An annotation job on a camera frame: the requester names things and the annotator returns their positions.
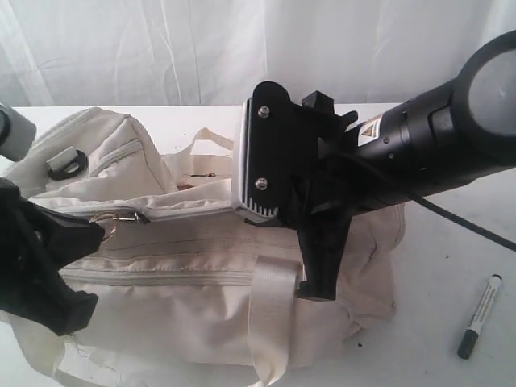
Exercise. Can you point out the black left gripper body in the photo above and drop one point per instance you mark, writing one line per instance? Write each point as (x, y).
(22, 268)

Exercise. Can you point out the cream fabric duffel bag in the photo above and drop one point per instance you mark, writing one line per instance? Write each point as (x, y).
(185, 281)

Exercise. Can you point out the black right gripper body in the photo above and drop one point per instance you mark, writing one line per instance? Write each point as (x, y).
(336, 183)

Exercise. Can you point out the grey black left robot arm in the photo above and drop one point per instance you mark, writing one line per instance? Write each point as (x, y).
(36, 243)

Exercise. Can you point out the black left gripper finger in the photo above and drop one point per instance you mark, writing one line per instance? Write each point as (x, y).
(65, 238)
(63, 310)

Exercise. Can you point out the white marker black cap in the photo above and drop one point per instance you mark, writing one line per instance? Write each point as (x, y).
(481, 313)

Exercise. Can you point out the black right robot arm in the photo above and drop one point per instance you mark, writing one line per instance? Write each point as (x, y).
(441, 140)

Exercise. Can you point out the white backdrop curtain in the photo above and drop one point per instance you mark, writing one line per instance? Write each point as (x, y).
(168, 53)

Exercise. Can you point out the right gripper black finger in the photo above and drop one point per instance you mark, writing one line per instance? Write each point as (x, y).
(322, 242)

